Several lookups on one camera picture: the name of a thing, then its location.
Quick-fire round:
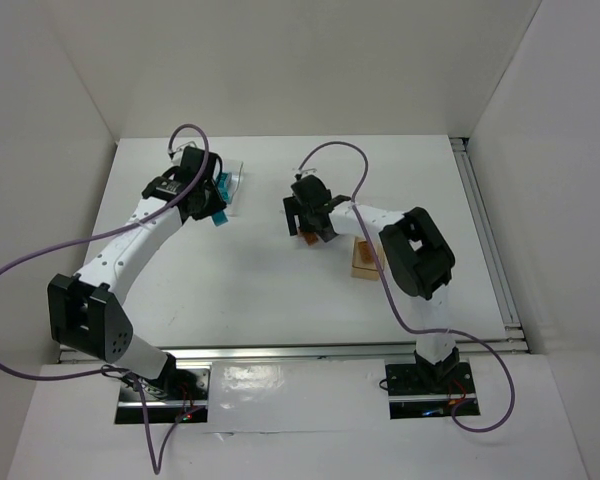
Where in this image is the teal oval lego piece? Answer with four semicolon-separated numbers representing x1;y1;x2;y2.
218;186;232;204

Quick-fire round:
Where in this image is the teal long lego brick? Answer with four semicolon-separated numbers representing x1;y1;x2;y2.
211;211;228;227

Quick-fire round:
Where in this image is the orange lego brick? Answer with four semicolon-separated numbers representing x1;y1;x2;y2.
302;232;319;246

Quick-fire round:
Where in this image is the small teal lego brick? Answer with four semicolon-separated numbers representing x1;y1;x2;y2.
216;172;232;188

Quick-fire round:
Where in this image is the orange lego plate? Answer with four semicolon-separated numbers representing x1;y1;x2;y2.
357;241;374;265

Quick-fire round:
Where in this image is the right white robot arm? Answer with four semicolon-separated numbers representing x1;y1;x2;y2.
283;174;459;384

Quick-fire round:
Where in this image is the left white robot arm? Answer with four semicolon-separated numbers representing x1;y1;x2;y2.
47;146;227;398

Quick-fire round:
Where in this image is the clear plastic container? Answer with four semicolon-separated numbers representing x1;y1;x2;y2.
222;159;244;217

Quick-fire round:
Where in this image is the orange translucent plastic container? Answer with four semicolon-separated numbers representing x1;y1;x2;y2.
351;237;380;281

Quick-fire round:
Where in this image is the aluminium front rail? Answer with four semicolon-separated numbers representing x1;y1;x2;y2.
57;341;434;365

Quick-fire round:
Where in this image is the aluminium side rail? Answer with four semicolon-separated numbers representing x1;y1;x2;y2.
449;137;531;354

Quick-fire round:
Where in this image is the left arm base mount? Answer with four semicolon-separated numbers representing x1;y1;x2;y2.
101;365;211;425

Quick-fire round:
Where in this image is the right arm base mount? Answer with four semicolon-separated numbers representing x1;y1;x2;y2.
378;362;480;420

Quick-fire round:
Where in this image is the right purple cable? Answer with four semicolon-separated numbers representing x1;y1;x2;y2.
293;142;518;432

